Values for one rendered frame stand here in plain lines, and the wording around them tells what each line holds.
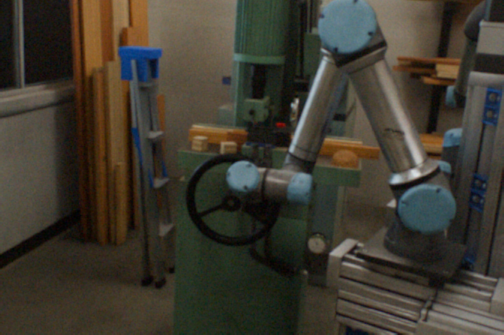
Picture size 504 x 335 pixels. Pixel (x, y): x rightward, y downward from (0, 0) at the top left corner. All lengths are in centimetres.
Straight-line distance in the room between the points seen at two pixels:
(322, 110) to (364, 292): 47
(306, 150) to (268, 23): 62
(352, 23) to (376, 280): 65
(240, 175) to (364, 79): 35
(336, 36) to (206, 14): 330
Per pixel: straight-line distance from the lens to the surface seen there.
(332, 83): 138
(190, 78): 454
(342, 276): 155
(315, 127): 140
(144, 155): 279
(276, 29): 193
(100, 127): 329
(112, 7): 363
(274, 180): 132
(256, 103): 196
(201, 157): 192
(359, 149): 201
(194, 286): 208
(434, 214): 128
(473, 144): 161
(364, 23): 121
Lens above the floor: 137
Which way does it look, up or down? 13 degrees down
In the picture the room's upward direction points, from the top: 4 degrees clockwise
